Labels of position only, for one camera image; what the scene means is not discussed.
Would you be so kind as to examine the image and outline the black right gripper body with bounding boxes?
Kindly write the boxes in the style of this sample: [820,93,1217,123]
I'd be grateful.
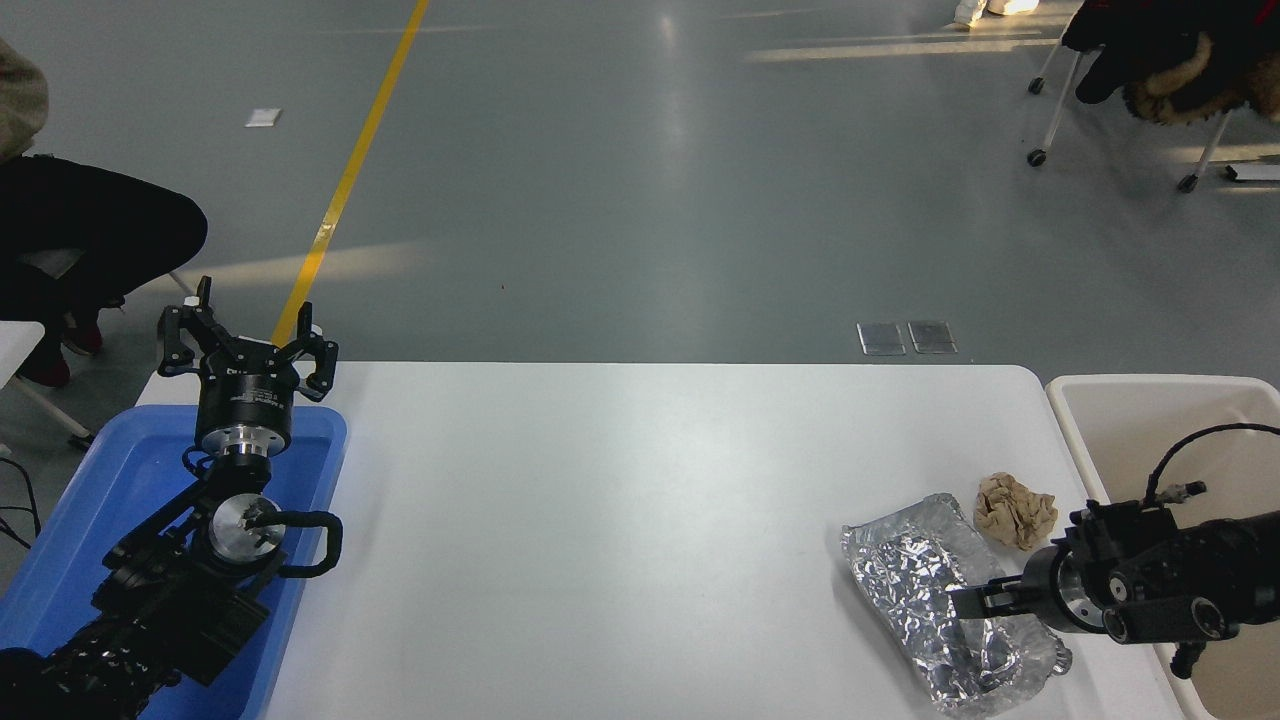
[1022,545,1081,633]

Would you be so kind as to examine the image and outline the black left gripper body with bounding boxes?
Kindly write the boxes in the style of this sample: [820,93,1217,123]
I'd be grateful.
[195,345,300,438]

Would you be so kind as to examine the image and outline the crinkled foil tray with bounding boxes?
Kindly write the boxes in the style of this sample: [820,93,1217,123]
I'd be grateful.
[841,492,1073,719]

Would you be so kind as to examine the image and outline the crumpled tan paper ball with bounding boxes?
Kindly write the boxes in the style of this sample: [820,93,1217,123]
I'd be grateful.
[975,473,1059,552]

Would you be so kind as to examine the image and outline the person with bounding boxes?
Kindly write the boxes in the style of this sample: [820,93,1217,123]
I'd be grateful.
[953,0,1041,27]
[0,40,209,389]

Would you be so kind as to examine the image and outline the blue plastic tray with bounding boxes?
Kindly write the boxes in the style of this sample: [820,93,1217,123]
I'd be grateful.
[0,405,348,720]

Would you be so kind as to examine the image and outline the white side table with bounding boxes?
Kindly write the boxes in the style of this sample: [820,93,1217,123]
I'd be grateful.
[0,321,96,449]

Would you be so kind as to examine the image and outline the large pale bin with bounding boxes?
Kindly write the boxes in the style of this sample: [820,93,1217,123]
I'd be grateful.
[1046,375,1280,720]

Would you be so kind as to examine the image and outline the white wheeled chair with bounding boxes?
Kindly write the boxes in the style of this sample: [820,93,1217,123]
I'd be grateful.
[1027,40,1280,194]

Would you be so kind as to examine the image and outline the dark fur-trimmed coat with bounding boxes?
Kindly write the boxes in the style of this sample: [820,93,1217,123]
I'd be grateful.
[1062,0,1280,127]

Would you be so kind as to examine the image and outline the black floor cables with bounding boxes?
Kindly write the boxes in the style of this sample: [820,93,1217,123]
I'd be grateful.
[0,455,43,549]

